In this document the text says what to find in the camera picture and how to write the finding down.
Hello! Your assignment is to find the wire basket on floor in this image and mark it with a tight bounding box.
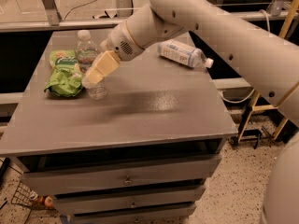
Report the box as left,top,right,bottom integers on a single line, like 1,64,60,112
11,181,53,224

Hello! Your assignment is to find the black cable on floor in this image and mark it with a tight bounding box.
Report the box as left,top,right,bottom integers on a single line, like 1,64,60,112
63,0,116,21

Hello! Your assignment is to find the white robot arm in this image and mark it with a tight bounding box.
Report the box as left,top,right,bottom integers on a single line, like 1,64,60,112
83,0,299,224

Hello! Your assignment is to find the bottom grey drawer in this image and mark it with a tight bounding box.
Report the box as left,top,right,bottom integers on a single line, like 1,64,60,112
73,203,195,224

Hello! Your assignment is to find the top grey drawer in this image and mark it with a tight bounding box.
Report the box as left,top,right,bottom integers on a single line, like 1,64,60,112
21,155,221,195

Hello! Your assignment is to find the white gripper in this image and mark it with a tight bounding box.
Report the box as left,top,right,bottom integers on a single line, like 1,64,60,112
83,21,144,85

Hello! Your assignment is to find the yellow metal stand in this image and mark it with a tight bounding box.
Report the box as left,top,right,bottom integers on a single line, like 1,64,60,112
235,0,299,146

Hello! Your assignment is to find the middle grey drawer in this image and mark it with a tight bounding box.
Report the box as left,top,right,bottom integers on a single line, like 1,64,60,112
54,185,206,215

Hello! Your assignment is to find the green rice chip bag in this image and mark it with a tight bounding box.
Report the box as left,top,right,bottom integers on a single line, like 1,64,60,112
45,49,83,97

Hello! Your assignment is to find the grey drawer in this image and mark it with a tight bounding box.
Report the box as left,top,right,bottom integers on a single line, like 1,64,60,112
21,155,221,195
73,203,195,224
54,185,206,215

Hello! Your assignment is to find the white cable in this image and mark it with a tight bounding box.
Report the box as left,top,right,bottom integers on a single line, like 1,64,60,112
220,9,272,105

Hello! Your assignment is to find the grey drawer cabinet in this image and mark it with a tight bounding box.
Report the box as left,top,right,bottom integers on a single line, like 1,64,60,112
0,24,238,224

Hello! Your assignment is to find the clear water bottle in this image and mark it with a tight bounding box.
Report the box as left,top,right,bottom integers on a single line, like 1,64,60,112
75,30,107,100

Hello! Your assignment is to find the grey metal railing frame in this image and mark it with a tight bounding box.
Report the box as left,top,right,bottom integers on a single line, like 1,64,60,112
0,0,290,31

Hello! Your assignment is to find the lying white-label bottle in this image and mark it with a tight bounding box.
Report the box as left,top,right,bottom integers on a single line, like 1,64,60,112
158,39,214,68

